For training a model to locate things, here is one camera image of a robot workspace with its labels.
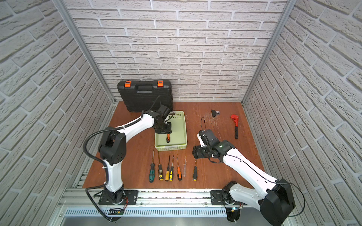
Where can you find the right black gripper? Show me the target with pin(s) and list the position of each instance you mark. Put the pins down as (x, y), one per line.
(197, 153)

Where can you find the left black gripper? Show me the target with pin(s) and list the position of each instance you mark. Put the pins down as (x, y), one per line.
(163, 128)

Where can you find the black yellow short screwdriver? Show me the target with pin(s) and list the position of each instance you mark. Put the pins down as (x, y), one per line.
(195, 172)

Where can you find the orange handle screwdriver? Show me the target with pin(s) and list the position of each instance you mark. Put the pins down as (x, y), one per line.
(179, 173)

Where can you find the black yellow slanted screwdriver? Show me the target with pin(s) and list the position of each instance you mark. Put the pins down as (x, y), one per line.
(160, 170)

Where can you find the yellow handle black screwdriver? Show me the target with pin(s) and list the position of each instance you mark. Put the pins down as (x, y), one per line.
(168, 171)

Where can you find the green black screwdriver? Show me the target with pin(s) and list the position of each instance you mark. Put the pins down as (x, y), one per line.
(152, 170)

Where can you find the black yellow button screwdriver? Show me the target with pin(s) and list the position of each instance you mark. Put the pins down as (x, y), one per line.
(171, 171)

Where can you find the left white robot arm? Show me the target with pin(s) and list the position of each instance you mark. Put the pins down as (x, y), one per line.
(112, 147)

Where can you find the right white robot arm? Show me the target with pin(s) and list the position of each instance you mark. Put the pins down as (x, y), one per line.
(272, 197)

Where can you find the light green plastic bin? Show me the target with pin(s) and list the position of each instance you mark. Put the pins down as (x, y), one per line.
(178, 136)

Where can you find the small black metal part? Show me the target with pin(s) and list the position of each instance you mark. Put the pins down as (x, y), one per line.
(215, 113)

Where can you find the black plastic tool case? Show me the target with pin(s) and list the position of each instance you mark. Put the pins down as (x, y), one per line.
(144, 95)

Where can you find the red pipe wrench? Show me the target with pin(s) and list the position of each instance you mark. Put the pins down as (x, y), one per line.
(235, 118)

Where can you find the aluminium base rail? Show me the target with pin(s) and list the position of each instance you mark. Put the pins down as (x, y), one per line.
(155, 203)

